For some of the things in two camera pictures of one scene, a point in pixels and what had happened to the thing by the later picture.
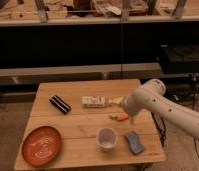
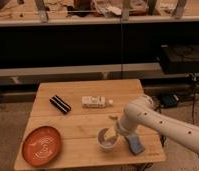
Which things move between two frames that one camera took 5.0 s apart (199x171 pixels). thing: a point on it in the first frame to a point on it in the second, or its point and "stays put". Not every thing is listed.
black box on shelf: x=183 y=58 stays put
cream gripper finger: x=117 y=100 to x=110 y=133
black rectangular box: x=60 y=104 stays put
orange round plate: x=41 y=146 stays put
